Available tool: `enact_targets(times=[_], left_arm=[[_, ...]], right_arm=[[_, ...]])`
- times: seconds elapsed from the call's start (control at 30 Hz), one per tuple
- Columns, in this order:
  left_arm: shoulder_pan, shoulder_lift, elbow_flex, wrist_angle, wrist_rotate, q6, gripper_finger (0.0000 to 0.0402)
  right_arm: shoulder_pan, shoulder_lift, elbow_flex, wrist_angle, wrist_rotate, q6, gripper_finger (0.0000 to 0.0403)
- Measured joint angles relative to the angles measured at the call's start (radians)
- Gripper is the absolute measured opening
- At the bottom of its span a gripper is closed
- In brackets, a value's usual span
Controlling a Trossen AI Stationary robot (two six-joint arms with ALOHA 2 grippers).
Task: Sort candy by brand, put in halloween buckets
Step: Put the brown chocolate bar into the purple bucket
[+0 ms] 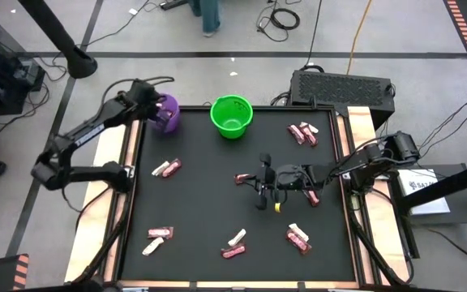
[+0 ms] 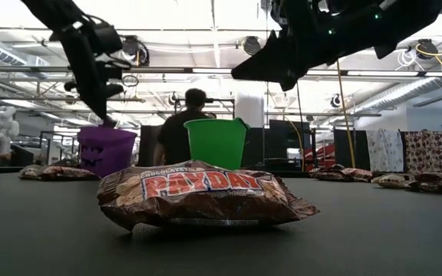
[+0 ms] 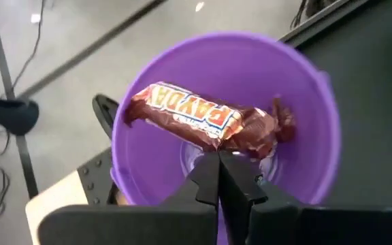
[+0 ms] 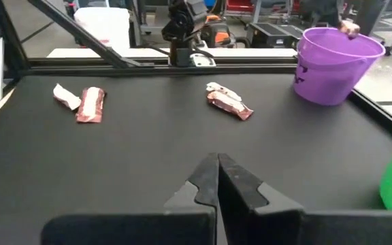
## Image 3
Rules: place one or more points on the brown Payday candy bar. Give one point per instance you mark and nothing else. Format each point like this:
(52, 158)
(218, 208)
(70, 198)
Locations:
(189, 115)

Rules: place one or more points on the light wooden table board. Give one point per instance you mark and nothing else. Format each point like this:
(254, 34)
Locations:
(53, 204)

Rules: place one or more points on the purple halloween bucket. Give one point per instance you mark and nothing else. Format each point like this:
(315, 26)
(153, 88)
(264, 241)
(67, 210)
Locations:
(237, 68)

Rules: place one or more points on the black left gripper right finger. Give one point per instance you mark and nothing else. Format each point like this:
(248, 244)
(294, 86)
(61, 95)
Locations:
(318, 226)

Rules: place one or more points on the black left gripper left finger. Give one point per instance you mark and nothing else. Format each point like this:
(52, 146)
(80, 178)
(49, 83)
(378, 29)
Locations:
(131, 224)

